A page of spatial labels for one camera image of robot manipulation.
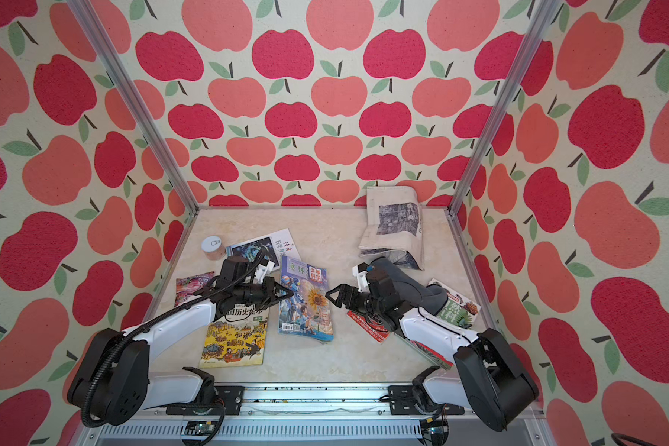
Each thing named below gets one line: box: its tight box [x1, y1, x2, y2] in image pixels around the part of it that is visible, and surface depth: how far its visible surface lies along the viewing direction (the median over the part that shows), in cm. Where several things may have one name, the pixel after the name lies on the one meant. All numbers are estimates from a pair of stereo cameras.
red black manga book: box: [346, 310, 390, 343], surface depth 88 cm
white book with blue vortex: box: [225, 228, 302, 271], surface depth 110 cm
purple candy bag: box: [174, 271, 215, 306], surface depth 97 cm
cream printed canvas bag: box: [358, 185, 424, 272], surface depth 110 cm
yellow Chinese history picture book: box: [198, 303, 271, 368], surface depth 85 cm
